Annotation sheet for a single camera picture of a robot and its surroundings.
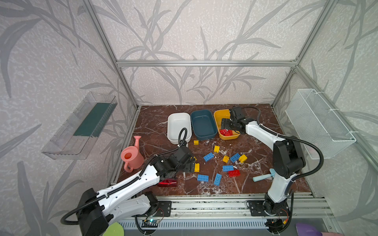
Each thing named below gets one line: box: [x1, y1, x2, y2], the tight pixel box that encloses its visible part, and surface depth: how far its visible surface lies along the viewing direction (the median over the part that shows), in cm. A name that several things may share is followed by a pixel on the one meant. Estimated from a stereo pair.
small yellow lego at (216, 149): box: [213, 145, 221, 153], surface depth 96 cm
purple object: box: [294, 222, 323, 236], surface depth 69 cm
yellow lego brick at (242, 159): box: [238, 154, 248, 164], surface depth 91 cm
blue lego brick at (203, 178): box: [197, 174, 210, 182], surface depth 84 cm
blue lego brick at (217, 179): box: [213, 173, 222, 187], surface depth 85 cm
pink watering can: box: [120, 135, 145, 173], surface depth 83 cm
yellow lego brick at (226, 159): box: [222, 155, 230, 164], surface depth 93 cm
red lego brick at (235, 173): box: [227, 169, 241, 178], surface depth 86 cm
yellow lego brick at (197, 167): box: [194, 162, 200, 173], surface depth 88 cm
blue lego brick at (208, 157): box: [203, 152, 215, 163], surface depth 93 cm
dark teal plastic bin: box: [190, 109, 218, 141], surface depth 108 cm
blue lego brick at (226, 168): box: [222, 165, 234, 172], surface depth 88 cm
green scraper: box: [102, 221, 125, 236], surface depth 69 cm
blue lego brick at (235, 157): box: [229, 152, 241, 163], surface depth 93 cm
